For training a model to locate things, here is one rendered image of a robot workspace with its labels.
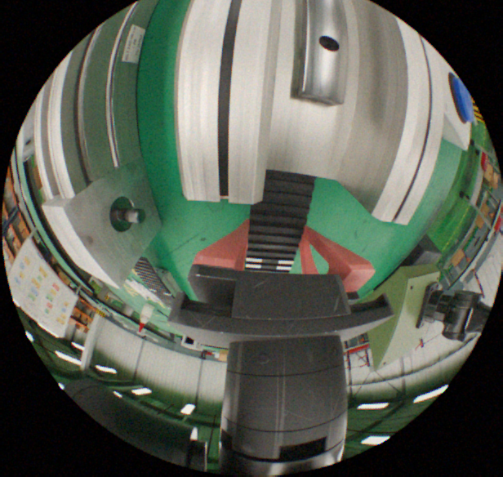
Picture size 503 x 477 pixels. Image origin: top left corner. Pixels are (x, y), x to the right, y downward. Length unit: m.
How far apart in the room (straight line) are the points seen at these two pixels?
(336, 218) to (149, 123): 0.21
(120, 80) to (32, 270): 2.95
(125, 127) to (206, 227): 0.13
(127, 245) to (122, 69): 0.16
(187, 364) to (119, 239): 11.17
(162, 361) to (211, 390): 3.50
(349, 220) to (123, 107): 0.25
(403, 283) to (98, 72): 0.50
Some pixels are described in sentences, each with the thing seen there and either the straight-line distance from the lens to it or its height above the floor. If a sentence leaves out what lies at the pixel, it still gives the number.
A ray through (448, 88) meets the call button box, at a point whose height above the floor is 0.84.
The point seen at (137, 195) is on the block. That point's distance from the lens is 0.16.
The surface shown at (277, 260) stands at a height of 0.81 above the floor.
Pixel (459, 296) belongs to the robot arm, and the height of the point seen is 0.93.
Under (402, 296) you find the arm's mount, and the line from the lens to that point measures 0.39.
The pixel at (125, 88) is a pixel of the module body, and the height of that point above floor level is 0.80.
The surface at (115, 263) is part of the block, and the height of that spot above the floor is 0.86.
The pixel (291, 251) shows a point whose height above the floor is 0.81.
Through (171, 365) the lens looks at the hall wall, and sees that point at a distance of 11.55.
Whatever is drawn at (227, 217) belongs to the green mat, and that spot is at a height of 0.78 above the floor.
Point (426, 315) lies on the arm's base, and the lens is 0.50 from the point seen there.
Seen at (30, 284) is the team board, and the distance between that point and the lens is 3.09.
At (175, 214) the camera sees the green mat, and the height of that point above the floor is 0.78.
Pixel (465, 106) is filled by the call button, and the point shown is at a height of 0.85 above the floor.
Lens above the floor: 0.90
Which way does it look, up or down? 52 degrees down
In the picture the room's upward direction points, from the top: 175 degrees counter-clockwise
